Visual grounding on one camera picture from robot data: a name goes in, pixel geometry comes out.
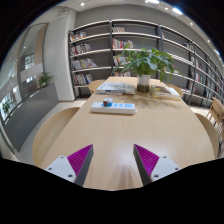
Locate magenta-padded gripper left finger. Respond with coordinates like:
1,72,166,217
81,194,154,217
44,143,95,187

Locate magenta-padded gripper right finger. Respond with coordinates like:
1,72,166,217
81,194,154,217
133,143,183,187

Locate small white charger block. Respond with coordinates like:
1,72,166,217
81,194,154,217
102,97,114,108

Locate white power strip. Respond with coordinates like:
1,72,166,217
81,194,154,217
90,101,138,116

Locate yellow cover book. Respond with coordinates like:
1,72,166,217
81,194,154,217
149,84,182,101

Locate small potted green plant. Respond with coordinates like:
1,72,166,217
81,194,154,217
37,71,54,88

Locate white and blue book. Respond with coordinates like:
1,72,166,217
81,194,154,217
95,81,137,96

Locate green plant in white pot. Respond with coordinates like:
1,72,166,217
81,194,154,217
111,39,183,94

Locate grey shelf unit with books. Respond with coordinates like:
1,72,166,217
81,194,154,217
68,18,224,105

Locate round ceiling lights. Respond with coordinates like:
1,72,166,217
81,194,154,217
78,0,223,56

